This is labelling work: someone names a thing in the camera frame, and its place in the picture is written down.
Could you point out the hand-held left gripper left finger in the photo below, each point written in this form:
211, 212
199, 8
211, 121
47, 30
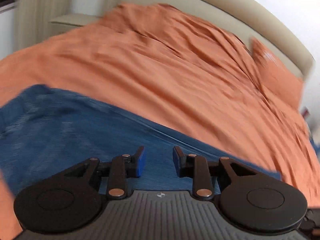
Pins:
141, 162

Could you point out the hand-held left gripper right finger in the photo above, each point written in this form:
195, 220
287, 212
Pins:
178, 161

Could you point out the blue denim pants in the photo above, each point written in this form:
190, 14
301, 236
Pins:
75, 142

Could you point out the orange duvet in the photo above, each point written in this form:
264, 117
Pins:
162, 67

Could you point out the red cup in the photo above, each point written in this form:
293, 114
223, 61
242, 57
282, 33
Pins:
306, 112

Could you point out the orange pillow with flower embroidery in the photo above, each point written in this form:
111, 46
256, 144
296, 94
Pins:
277, 75

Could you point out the beige nightstand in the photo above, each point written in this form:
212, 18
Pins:
72, 20

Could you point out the beige upholstered bed headboard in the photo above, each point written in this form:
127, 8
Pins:
262, 25

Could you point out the beige pleated curtain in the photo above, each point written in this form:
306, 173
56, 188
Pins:
42, 10

